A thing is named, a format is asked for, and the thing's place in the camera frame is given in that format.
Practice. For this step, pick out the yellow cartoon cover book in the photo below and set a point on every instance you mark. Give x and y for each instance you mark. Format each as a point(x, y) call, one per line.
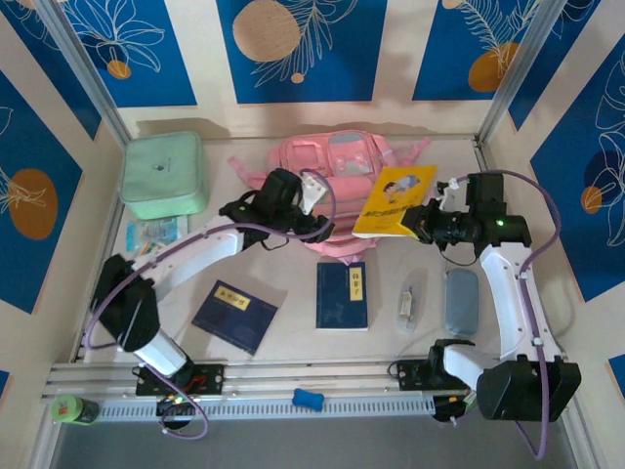
point(390, 205)

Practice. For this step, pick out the dark blue book narrow label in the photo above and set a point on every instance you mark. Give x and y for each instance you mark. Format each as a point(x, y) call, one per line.
point(342, 298)

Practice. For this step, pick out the pink school backpack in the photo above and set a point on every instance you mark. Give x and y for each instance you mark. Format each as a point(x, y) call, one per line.
point(342, 151)

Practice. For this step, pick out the grey-blue zip pencil case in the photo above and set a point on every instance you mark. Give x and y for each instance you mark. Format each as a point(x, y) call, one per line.
point(461, 303)

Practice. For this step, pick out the dark blue book wide label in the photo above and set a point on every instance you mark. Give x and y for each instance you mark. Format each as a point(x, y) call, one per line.
point(234, 317)

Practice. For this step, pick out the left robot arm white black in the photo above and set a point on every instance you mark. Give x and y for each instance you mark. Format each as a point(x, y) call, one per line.
point(195, 254)

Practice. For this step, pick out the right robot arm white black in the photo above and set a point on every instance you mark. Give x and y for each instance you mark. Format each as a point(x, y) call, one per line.
point(508, 293)

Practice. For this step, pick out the mint green fabric bag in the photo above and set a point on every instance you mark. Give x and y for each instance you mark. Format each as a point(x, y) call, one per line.
point(161, 171)

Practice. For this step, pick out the clear plastic eraser packet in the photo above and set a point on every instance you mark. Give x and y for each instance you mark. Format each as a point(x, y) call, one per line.
point(407, 308)

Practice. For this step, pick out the light blue tissue packet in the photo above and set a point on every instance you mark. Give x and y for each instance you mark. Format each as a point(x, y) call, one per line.
point(151, 229)

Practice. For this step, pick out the orange green card packet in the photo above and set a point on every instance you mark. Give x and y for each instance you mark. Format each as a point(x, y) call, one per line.
point(146, 249)

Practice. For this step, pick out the blue bone-shaped object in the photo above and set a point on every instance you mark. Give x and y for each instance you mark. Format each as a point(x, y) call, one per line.
point(307, 399)

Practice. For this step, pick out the green tape roll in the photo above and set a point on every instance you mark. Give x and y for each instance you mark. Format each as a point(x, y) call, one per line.
point(73, 409)

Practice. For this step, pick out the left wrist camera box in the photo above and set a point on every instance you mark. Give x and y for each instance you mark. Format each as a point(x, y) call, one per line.
point(282, 188)

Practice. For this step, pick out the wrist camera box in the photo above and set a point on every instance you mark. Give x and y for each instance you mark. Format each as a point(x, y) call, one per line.
point(486, 188)
point(282, 188)

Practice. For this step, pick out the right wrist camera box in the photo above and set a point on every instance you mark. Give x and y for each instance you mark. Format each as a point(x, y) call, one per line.
point(486, 188)

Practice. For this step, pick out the aluminium mounting rail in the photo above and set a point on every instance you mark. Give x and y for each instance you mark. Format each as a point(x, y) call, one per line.
point(317, 373)

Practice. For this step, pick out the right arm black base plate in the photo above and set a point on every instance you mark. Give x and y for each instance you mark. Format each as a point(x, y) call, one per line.
point(410, 373)

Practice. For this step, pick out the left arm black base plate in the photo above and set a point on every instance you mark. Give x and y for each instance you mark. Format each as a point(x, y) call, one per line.
point(210, 378)

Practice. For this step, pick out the aluminium frame post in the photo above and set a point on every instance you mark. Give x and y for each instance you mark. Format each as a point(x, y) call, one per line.
point(80, 68)
point(518, 68)

